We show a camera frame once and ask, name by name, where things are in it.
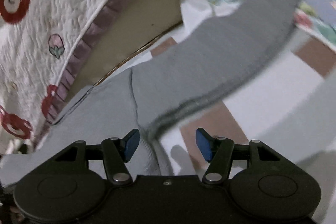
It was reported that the grey knit sweater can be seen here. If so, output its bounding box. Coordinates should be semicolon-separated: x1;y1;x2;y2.
1;0;301;187

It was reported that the white bear pattern quilt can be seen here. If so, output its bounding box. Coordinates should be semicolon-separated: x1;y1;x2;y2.
1;0;123;155

